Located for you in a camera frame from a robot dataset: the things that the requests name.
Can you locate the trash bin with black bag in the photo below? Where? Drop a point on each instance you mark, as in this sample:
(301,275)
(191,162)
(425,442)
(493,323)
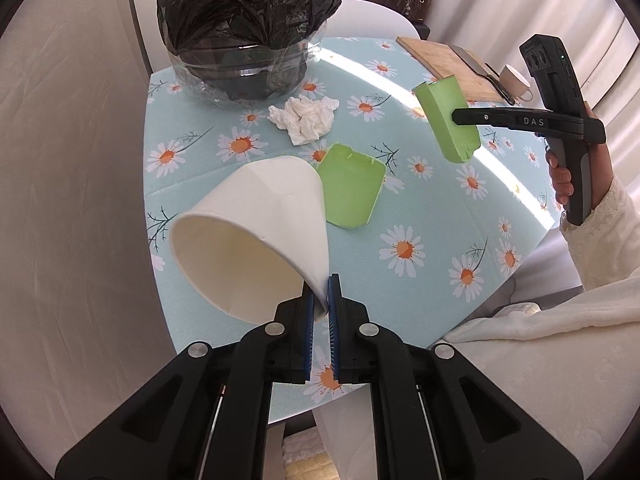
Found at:
(240,25)

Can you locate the white mug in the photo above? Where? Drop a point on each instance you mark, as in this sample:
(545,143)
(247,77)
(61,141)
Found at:
(515,80)

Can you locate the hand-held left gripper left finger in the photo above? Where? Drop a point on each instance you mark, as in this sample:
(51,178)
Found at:
(308,340)

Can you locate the white paper cup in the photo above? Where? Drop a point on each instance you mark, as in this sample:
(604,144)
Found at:
(260,220)

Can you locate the wooden cutting board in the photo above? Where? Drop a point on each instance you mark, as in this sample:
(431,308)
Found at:
(430,55)

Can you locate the person's white clothing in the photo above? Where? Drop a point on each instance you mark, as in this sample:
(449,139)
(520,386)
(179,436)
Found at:
(525,350)

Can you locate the flat green carton piece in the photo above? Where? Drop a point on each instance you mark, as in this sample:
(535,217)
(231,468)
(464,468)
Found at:
(350,185)

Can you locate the white round chair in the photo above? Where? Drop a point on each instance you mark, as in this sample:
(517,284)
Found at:
(370,17)

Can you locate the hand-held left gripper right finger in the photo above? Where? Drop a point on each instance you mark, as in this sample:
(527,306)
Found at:
(334,340)

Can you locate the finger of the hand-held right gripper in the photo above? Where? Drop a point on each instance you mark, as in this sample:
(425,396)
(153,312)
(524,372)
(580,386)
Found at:
(500,119)

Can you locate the crumpled white tissue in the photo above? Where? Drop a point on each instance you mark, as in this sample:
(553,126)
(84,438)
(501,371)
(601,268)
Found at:
(305,120)

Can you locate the person's right forearm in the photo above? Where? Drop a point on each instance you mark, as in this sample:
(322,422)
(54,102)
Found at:
(610,240)

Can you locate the green carton piece with notch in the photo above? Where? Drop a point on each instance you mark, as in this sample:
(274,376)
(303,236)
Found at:
(440,105)

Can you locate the person's right hand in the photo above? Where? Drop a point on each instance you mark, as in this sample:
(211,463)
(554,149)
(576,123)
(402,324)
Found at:
(562,180)

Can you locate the white curtain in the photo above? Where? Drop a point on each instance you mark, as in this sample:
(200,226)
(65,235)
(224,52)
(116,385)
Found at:
(575,5)

